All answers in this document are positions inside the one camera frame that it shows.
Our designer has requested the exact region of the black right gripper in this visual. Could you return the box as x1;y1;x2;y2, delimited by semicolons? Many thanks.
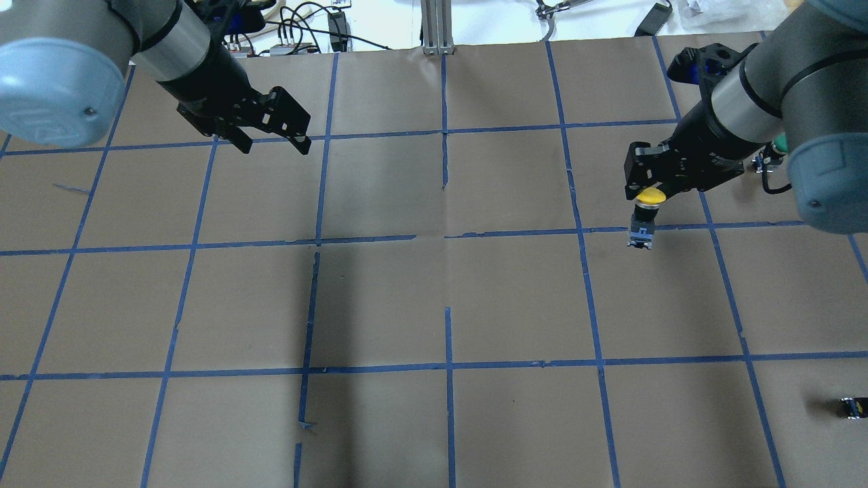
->
624;102;762;201

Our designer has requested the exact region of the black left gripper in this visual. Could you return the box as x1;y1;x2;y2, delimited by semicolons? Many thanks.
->
156;44;312;155

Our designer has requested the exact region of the yellow push button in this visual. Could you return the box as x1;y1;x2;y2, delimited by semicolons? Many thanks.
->
627;186;668;249

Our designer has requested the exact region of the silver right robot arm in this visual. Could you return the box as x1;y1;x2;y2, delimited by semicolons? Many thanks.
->
625;1;867;248

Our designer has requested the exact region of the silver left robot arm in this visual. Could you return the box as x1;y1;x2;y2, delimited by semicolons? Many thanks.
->
1;1;312;155

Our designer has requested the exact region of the black power adapter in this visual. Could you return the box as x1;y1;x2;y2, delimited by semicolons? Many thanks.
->
633;1;673;37

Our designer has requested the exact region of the black wrist camera, right arm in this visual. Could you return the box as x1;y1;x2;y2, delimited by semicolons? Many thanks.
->
667;43;757;85

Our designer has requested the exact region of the aluminium frame post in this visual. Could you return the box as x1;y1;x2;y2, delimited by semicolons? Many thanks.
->
420;0;455;56

